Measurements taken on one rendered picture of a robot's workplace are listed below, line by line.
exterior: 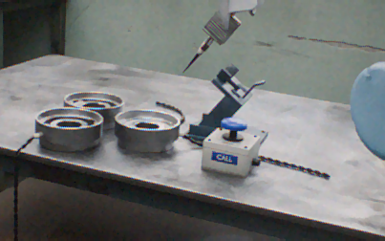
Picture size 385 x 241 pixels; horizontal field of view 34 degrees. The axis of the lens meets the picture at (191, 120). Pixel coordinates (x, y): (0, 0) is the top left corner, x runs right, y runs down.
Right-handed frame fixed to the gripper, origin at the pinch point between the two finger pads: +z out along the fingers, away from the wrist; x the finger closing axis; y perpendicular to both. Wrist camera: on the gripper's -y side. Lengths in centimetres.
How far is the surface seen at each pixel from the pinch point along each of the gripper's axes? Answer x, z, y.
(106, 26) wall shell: 151, 36, -94
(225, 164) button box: -16.9, 18.3, 7.3
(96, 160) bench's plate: -21.7, 20.3, -11.2
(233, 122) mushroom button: -14.7, 12.4, 7.1
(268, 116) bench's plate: 16.0, 19.9, 7.0
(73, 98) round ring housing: -5.0, 17.4, -24.7
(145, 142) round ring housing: -15.8, 18.2, -6.0
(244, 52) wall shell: 150, 36, -30
